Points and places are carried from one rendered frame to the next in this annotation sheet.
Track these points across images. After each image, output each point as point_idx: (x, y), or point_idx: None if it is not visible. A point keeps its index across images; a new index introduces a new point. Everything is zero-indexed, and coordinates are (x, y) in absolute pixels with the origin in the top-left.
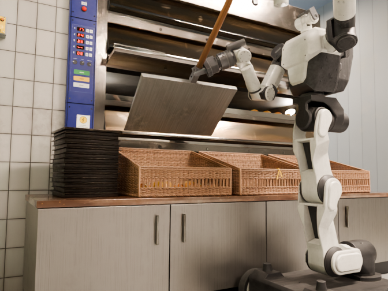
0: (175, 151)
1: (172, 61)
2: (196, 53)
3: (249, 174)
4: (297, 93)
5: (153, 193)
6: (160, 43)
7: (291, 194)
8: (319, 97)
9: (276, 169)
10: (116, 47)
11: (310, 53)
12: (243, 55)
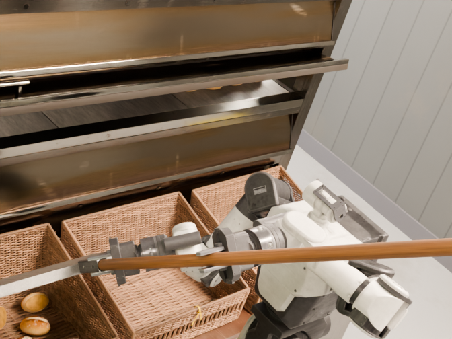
0: (17, 233)
1: (44, 110)
2: (97, 39)
3: (146, 334)
4: (263, 300)
5: None
6: (19, 34)
7: (208, 332)
8: (293, 330)
9: (195, 310)
10: None
11: (304, 296)
12: (191, 268)
